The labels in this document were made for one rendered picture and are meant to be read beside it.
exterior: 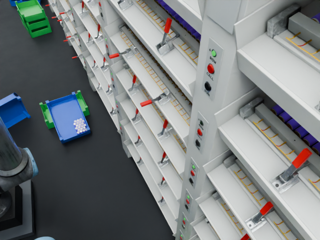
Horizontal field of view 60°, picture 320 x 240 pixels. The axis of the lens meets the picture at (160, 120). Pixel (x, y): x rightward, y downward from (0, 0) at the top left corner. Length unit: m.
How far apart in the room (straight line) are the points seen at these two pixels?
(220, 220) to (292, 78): 0.56
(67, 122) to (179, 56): 1.41
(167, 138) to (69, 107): 1.17
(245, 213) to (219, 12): 0.45
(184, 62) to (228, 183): 0.32
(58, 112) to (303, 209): 1.77
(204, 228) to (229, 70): 0.70
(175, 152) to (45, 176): 1.08
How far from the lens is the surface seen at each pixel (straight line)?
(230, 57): 0.47
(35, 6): 3.22
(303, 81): 0.42
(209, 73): 0.54
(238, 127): 0.58
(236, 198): 0.71
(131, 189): 1.70
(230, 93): 0.52
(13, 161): 1.37
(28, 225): 1.69
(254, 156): 0.55
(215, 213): 0.89
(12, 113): 2.24
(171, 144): 0.99
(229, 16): 0.45
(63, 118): 2.03
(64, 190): 1.79
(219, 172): 0.73
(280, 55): 0.44
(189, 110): 0.80
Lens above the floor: 1.51
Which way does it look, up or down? 49 degrees down
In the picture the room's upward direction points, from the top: straight up
